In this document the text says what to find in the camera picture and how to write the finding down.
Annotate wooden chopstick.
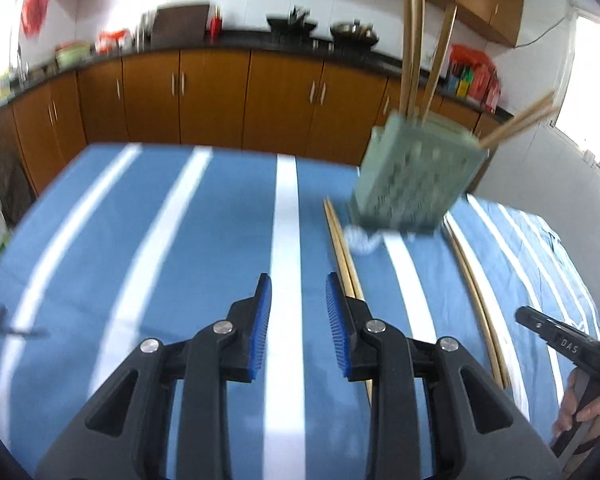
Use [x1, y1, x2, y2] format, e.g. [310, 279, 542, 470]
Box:
[444, 216, 504, 390]
[327, 200, 367, 307]
[480, 89, 557, 143]
[482, 102, 559, 149]
[399, 0, 415, 117]
[323, 199, 355, 298]
[410, 0, 426, 122]
[449, 215, 512, 389]
[422, 5, 457, 117]

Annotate blue white striped tablecloth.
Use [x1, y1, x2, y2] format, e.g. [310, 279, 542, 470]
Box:
[0, 142, 600, 480]

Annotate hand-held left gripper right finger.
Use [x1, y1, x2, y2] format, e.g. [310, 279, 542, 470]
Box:
[325, 272, 563, 480]

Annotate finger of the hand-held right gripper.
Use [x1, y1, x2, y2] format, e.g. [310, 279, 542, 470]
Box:
[514, 305, 557, 345]

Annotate group of condiment bottles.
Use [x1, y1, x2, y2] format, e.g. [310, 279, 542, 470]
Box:
[447, 44, 502, 113]

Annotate red white plastic bag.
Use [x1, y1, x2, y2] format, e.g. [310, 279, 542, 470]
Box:
[96, 30, 133, 53]

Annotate black kitchen countertop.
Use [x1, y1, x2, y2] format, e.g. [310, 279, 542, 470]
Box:
[0, 30, 511, 121]

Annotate dark brown cutting board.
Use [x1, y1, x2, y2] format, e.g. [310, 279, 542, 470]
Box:
[152, 4, 212, 43]

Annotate green perforated chopstick holder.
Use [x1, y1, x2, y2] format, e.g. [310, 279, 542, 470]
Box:
[347, 112, 491, 237]

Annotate green basin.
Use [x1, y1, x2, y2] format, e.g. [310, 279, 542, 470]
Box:
[55, 42, 93, 71]

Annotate black gas stove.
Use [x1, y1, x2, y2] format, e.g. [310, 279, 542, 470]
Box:
[280, 30, 381, 54]

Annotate hanging red plastic bag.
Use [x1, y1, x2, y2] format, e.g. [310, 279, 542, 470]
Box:
[21, 0, 51, 38]

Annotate black wok with lid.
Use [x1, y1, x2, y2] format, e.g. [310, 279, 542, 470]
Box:
[330, 20, 380, 46]

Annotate black wok with handle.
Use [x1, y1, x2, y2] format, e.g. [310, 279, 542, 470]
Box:
[266, 7, 318, 36]

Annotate wooden base cabinets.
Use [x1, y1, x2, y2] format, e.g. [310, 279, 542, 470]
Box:
[0, 49, 503, 226]

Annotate steel utensil cup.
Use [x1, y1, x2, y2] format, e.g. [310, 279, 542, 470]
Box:
[136, 12, 156, 48]

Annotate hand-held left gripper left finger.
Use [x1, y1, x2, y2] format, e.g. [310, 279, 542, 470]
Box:
[30, 273, 273, 480]

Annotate person's right hand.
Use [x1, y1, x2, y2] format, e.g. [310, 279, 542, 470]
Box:
[551, 367, 600, 457]

